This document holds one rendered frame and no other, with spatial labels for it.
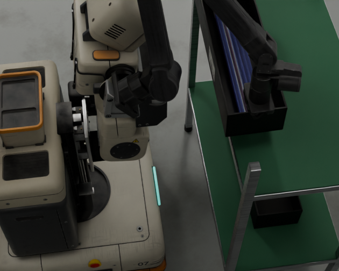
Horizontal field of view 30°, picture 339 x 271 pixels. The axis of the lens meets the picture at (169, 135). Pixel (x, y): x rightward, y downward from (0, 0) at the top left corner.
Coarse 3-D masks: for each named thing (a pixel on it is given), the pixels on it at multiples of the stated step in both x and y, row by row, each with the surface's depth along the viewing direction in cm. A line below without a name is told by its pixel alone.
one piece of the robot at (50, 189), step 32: (32, 64) 228; (64, 128) 215; (0, 160) 206; (32, 160) 207; (64, 160) 223; (0, 192) 201; (32, 192) 203; (64, 192) 209; (0, 224) 219; (32, 224) 220; (64, 224) 224
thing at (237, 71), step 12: (216, 24) 210; (228, 36) 203; (228, 48) 201; (240, 48) 201; (228, 60) 198; (240, 60) 198; (228, 72) 199; (240, 72) 195; (240, 84) 193; (240, 96) 190; (240, 108) 188
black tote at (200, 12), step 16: (240, 0) 217; (208, 16) 213; (256, 16) 202; (208, 32) 196; (208, 48) 199; (224, 64) 202; (224, 80) 198; (224, 96) 182; (272, 96) 194; (224, 112) 183; (240, 112) 179; (224, 128) 187; (240, 128) 185; (256, 128) 186; (272, 128) 187
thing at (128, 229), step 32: (96, 192) 262; (128, 192) 261; (96, 224) 253; (128, 224) 253; (160, 224) 256; (0, 256) 245; (32, 256) 245; (64, 256) 245; (96, 256) 246; (128, 256) 248; (160, 256) 252
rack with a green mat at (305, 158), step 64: (192, 0) 241; (256, 0) 228; (320, 0) 228; (192, 64) 269; (320, 64) 212; (192, 128) 311; (320, 128) 198; (256, 192) 185; (320, 192) 254; (256, 256) 239; (320, 256) 239
